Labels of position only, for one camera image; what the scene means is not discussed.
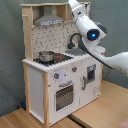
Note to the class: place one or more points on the red stove knob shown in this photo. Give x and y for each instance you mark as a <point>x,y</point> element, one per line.
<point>74,69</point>
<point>56,75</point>

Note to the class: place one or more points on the grey toy sink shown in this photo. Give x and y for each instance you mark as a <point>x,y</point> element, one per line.
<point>75,52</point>

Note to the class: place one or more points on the black toy stovetop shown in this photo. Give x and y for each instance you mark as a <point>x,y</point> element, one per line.
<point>57,59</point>

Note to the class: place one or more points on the wooden toy kitchen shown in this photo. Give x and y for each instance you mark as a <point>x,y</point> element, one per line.
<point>40,84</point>

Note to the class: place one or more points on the grey range hood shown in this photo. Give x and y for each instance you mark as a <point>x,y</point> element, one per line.
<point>48,18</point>

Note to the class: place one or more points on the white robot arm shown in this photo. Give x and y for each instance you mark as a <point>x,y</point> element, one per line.
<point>92,32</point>

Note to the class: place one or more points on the toy oven door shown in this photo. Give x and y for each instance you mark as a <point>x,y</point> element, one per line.
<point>64,96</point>

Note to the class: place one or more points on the grey ice dispenser panel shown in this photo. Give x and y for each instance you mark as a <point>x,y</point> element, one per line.
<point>91,73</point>

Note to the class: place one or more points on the left red stove knob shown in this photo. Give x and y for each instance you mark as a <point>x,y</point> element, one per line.
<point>56,75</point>

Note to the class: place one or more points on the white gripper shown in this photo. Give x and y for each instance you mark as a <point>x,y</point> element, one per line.
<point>78,11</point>

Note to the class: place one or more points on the right red stove knob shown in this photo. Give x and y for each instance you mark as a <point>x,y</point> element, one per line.
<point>74,69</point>

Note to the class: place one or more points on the silver toy cooking pot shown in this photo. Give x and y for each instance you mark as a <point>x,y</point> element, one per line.
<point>46,56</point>

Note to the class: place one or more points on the white toy microwave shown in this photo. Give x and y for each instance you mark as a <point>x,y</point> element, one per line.
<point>86,6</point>

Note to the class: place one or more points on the black toy faucet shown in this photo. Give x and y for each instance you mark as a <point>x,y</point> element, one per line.
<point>71,44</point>

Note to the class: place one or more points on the grey cabinet door handle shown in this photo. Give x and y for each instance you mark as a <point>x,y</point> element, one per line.
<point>84,83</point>

